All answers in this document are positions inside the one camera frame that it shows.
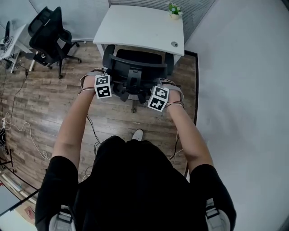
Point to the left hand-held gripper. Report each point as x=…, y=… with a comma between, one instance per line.
x=103, y=86

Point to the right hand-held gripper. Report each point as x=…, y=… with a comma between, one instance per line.
x=159, y=98

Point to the black mesh office chair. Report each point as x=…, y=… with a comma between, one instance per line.
x=135, y=65

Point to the person's left forearm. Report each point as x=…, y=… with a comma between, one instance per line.
x=72, y=126

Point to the person's right forearm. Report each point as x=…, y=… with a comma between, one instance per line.
x=189, y=135

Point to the black high-back office chair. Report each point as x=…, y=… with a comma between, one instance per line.
x=48, y=42

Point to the person's right white shoe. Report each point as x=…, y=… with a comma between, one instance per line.
x=137, y=135

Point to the white rectangular desk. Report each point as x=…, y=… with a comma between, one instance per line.
x=140, y=27

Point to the small potted plant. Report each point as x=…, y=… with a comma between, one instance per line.
x=175, y=11

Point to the person's black clothing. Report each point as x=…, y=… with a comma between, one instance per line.
x=135, y=187

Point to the white power strip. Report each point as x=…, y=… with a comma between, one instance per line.
x=3, y=121

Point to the black metal stand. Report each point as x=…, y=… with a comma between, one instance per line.
x=22, y=199

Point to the white metal-frame desk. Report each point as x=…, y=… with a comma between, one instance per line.
x=13, y=48

